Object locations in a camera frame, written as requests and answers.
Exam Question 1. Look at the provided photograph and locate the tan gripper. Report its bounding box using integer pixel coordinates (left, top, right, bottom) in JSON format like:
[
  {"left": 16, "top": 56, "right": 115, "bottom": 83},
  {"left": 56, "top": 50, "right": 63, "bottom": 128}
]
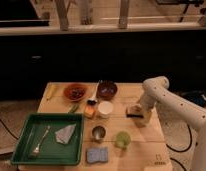
[{"left": 133, "top": 104, "right": 152, "bottom": 127}]

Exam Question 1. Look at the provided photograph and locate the tan black eraser block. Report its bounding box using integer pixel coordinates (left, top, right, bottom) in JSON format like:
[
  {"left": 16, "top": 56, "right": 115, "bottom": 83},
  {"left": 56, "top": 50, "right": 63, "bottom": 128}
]
[{"left": 126, "top": 106, "right": 143, "bottom": 118}]

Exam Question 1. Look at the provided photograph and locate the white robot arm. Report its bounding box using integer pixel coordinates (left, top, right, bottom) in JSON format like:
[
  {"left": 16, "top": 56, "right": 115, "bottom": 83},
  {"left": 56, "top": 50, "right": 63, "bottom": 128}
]
[{"left": 138, "top": 76, "right": 206, "bottom": 171}]

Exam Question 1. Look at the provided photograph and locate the green plastic cup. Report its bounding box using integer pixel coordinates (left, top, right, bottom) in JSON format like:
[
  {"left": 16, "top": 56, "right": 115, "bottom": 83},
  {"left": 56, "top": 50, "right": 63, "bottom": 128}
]
[{"left": 115, "top": 131, "right": 131, "bottom": 149}]

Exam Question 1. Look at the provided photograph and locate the white cup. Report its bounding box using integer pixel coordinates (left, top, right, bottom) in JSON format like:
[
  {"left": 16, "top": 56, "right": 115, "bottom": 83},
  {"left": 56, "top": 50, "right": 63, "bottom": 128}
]
[{"left": 97, "top": 101, "right": 114, "bottom": 119}]

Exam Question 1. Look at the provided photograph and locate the small metal cup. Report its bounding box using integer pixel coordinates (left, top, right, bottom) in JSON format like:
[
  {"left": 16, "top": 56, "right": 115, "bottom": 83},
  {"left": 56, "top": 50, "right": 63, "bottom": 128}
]
[{"left": 92, "top": 126, "right": 106, "bottom": 142}]

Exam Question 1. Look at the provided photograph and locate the dark purple bowl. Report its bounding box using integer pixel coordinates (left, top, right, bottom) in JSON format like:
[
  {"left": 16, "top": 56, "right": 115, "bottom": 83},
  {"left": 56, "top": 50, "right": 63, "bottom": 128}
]
[{"left": 97, "top": 81, "right": 118, "bottom": 100}]

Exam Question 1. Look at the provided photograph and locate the orange block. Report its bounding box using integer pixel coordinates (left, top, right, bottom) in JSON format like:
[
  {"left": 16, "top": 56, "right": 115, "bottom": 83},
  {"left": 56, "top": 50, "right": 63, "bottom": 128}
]
[{"left": 84, "top": 105, "right": 96, "bottom": 118}]

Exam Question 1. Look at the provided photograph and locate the blue sponge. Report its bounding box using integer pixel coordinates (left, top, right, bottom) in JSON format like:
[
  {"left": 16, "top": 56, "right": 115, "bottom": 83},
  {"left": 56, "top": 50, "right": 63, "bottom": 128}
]
[{"left": 86, "top": 147, "right": 108, "bottom": 164}]

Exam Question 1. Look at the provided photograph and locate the green vegetable toy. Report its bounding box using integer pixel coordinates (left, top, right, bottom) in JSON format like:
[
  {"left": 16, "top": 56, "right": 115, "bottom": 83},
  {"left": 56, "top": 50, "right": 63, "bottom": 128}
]
[{"left": 68, "top": 103, "right": 79, "bottom": 113}]

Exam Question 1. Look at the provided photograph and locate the orange plate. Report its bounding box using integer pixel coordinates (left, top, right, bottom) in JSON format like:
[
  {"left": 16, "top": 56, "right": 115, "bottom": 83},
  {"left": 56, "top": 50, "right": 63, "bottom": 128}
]
[{"left": 63, "top": 83, "right": 87, "bottom": 102}]

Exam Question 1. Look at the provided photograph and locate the grey folded cloth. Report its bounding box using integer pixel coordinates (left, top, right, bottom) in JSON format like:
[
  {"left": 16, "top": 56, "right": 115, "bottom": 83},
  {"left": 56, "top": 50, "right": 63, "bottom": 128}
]
[{"left": 55, "top": 124, "right": 76, "bottom": 144}]

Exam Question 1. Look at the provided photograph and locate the green plastic tray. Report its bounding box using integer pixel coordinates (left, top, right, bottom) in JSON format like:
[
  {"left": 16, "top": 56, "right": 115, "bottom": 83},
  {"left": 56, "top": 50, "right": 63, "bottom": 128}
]
[{"left": 11, "top": 114, "right": 84, "bottom": 166}]

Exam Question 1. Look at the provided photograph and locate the yellow banana toy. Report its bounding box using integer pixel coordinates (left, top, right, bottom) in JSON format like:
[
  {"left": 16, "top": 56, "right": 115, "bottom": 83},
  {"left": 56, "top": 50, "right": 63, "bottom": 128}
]
[{"left": 46, "top": 85, "right": 57, "bottom": 101}]

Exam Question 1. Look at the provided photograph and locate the silver fork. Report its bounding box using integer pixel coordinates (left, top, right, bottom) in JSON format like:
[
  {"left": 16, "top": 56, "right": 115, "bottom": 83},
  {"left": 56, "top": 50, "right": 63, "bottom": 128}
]
[{"left": 31, "top": 126, "right": 51, "bottom": 157}]

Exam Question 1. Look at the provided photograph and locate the white handled brush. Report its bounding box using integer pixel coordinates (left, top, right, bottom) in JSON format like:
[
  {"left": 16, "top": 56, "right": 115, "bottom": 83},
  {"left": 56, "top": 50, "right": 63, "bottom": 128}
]
[{"left": 87, "top": 80, "right": 101, "bottom": 105}]

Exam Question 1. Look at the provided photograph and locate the black cable on floor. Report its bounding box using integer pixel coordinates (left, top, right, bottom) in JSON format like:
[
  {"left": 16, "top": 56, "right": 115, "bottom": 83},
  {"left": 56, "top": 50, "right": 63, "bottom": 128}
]
[{"left": 166, "top": 123, "right": 194, "bottom": 154}]

